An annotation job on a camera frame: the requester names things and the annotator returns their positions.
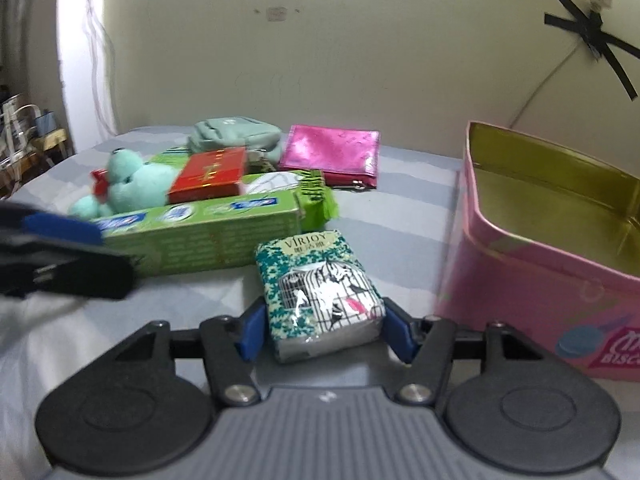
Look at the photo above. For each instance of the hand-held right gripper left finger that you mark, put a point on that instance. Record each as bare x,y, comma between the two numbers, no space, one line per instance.
252,335

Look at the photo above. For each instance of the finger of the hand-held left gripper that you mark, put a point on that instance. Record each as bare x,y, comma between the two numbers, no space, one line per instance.
65,230
90,275

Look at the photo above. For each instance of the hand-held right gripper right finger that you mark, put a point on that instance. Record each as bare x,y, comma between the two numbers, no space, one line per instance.
400,335

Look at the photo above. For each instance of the patterned tissue pack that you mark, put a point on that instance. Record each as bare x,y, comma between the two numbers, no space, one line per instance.
310,290

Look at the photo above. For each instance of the green toothpaste box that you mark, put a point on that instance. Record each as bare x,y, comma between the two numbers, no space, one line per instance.
200,240

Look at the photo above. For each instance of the pink tin box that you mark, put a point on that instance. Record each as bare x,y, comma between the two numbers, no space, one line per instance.
510,280

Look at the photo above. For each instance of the green plastic packet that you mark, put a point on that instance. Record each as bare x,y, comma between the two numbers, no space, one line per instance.
315,200

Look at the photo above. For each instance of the mint green pouch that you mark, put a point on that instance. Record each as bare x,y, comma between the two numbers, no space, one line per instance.
230,132

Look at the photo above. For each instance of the teal plush toy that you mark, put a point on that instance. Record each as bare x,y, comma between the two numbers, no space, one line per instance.
140,180

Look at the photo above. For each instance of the blue-grey box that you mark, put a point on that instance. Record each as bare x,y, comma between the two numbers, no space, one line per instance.
46,122

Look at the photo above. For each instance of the white chair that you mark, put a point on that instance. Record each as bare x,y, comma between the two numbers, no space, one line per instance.
20,110

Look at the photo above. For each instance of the red box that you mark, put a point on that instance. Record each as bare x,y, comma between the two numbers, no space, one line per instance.
210,175

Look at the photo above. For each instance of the shiny pink wallet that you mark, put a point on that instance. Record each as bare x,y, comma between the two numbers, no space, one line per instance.
330,152

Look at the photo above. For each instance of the black tape cross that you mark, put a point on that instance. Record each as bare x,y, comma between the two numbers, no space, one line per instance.
590,27

